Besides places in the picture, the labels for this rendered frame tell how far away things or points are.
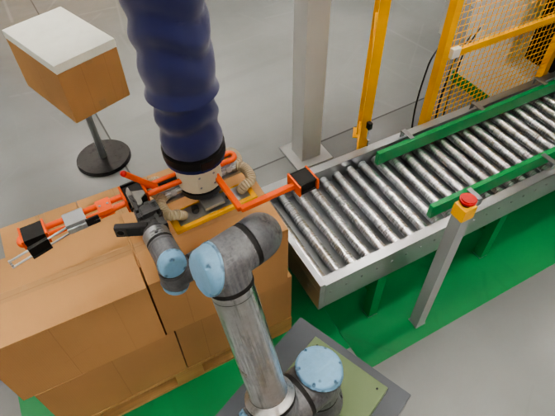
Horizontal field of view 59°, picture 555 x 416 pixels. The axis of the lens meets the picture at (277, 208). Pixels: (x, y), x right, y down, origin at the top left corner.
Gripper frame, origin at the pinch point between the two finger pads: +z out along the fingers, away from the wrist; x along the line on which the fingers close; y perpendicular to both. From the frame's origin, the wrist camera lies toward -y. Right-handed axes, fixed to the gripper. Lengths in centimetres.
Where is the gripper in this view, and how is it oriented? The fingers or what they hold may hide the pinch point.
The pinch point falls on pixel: (128, 197)
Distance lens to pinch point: 181.5
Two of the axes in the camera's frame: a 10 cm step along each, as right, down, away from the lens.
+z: -5.1, -6.4, 5.7
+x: -0.1, -6.6, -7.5
